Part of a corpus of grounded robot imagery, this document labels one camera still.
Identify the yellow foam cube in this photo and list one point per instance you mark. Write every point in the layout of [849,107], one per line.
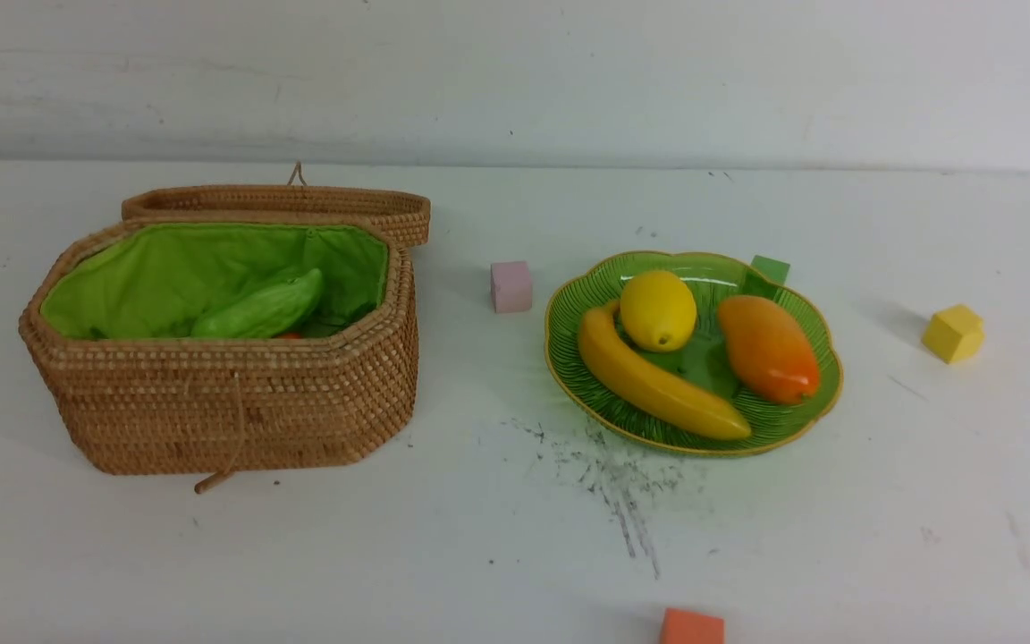
[954,334]

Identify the woven wicker basket green lining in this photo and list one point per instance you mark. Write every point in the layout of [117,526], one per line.
[109,332]

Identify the yellow toy banana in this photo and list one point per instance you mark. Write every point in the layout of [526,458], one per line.
[647,387]

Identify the green glass leaf plate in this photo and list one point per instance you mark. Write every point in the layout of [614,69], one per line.
[712,278]

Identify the woven wicker basket lid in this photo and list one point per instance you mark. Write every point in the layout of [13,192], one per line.
[404,217]

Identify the orange toy mango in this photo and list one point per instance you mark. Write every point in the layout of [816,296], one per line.
[768,350]

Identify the pink foam cube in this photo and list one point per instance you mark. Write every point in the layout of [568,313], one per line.
[511,287]

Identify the green toy bitter gourd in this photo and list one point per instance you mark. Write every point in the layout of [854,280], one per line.
[266,312]

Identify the orange foam cube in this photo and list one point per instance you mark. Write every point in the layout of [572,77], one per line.
[690,627]

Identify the white toy radish with leaves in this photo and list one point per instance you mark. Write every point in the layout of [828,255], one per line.
[332,319]

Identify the yellow toy lemon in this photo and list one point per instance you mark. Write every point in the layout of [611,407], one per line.
[658,311]

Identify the green foam cube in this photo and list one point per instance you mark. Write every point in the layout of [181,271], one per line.
[774,270]

